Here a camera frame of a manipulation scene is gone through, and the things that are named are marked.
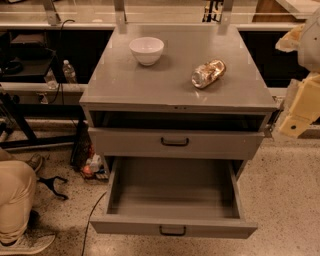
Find grey drawer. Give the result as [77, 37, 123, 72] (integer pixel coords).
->
[88, 128, 264, 160]
[90, 157, 257, 239]

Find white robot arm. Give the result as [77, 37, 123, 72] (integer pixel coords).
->
[275, 8, 320, 138]

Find grey drawer cabinet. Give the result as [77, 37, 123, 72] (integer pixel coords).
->
[80, 24, 276, 175]

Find crushed gold metallic can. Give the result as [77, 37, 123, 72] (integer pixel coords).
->
[191, 59, 226, 89]

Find white ceramic bowl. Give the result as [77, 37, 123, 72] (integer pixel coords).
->
[129, 37, 164, 66]

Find pile of small bottles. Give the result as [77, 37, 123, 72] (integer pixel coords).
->
[81, 154, 109, 180]

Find clear plastic water bottle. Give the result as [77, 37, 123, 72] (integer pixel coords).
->
[63, 60, 77, 84]

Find grey sneaker behind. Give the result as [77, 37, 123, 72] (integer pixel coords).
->
[26, 154, 44, 172]

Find grey sneaker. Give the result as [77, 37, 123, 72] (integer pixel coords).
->
[26, 154, 44, 172]
[0, 233, 55, 256]

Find black side table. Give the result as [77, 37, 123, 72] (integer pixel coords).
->
[0, 30, 62, 83]

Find person leg beige trousers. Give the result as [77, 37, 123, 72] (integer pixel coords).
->
[0, 149, 36, 244]

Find grey sneaker front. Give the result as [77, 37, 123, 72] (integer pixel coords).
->
[0, 233, 55, 256]

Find black cable on floor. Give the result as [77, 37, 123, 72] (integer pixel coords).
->
[80, 191, 108, 256]

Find black plastic bracket on floor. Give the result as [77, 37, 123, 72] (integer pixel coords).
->
[38, 176, 69, 200]

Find black metal stand frame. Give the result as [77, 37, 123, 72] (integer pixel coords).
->
[0, 93, 84, 149]

